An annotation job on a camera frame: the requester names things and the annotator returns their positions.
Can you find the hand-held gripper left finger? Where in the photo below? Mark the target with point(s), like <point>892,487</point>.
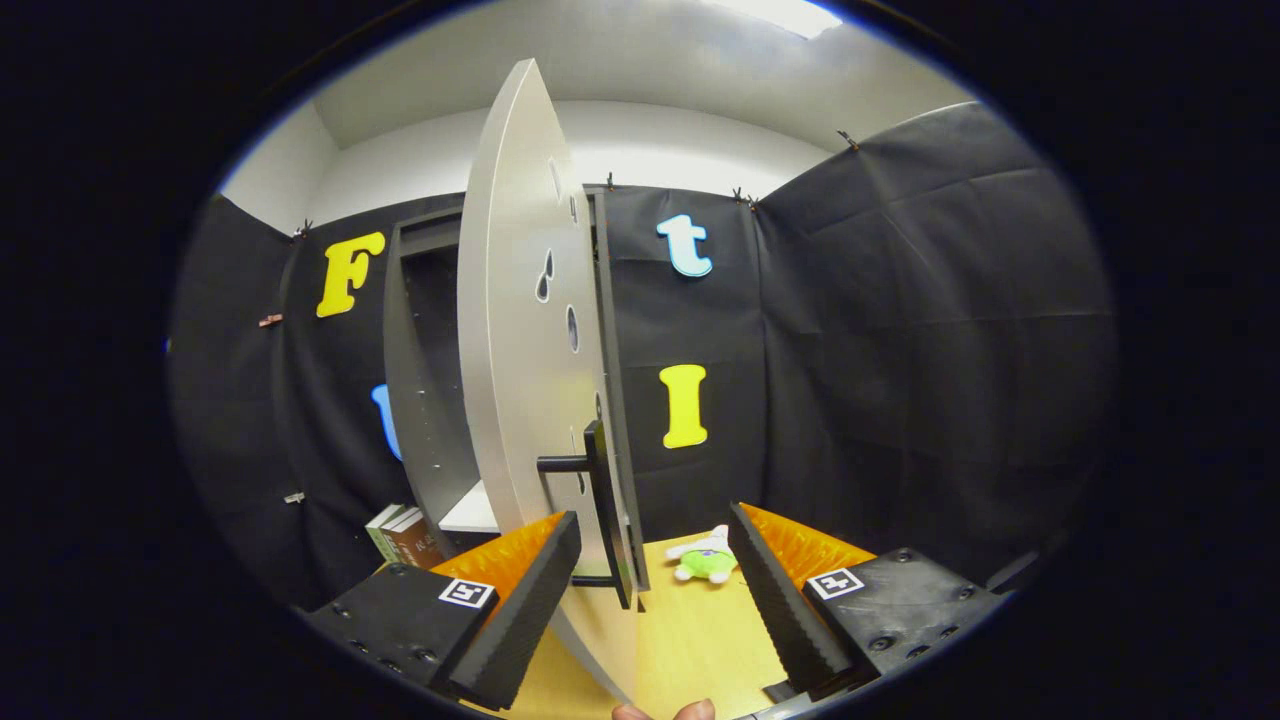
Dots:
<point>520,610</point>

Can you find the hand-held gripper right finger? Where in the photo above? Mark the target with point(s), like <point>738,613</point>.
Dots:
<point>780,610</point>

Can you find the beige cabinet door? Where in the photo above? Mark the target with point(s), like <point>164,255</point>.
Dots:
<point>510,350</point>

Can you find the green plush toy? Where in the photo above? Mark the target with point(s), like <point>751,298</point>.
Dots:
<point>705,560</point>

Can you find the white cabinet shelf board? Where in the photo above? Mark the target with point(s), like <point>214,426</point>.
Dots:
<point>475,512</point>

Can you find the brown book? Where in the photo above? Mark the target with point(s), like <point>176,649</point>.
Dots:
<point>415,540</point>

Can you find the dark grey cabinet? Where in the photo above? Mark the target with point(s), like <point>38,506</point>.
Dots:
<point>420,400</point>

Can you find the black backdrop cloth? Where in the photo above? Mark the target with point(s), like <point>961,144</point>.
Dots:
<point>900,400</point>

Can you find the long ceiling light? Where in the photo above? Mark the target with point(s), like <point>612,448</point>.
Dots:
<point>780,15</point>

